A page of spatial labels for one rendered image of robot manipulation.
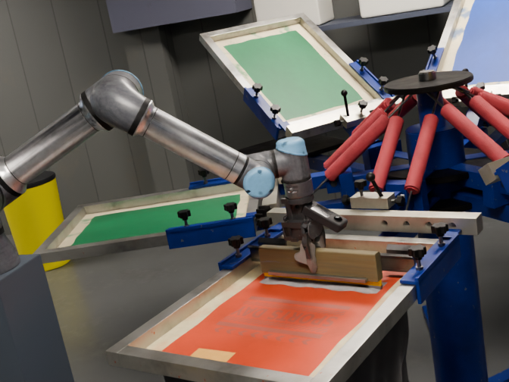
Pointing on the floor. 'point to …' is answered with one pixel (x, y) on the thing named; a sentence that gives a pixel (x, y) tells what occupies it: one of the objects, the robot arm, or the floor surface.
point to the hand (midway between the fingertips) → (319, 266)
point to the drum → (35, 215)
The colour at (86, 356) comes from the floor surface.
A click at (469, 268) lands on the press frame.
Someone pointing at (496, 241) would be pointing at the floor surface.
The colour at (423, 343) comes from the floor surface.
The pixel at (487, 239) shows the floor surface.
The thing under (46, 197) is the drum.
